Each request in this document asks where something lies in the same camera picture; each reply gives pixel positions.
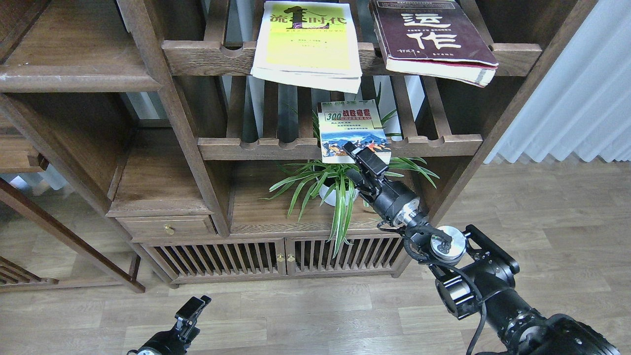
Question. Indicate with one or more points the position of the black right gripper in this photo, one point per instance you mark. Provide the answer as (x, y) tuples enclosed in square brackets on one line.
[(391, 199)]

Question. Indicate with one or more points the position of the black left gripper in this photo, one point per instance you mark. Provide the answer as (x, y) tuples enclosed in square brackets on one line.
[(177, 340)]

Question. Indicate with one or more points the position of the colourful 300 paperback book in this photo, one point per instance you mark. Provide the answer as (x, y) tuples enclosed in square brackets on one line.
[(357, 122)]

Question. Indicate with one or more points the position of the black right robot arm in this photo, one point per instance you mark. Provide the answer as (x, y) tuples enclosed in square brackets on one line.
[(473, 274)]

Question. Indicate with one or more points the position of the green spider plant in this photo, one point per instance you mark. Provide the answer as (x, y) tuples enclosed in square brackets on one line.
[(305, 179)]

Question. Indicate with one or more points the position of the white plant pot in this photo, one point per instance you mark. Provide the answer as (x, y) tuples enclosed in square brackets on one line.
[(329, 195)]

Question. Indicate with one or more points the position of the left slatted cabinet door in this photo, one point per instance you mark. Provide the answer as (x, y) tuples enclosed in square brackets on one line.
[(220, 261)]

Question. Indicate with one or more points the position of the small wooden drawer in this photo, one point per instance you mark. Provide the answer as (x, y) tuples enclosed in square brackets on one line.
[(169, 228)]

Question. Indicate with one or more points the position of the yellow green cover book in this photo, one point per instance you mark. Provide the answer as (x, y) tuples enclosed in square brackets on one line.
[(308, 44)]

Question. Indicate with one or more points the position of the maroon cover thick book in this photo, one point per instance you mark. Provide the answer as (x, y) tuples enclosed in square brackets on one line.
[(432, 38)]

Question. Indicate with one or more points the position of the dark wooden bookshelf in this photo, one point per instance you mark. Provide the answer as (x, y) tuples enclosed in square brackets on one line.
[(141, 106)]

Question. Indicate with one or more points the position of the white pleated curtain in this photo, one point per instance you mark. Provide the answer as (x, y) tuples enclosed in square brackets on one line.
[(582, 108)]

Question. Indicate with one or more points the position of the wooden furniture frame left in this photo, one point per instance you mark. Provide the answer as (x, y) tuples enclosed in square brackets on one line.
[(18, 155)]

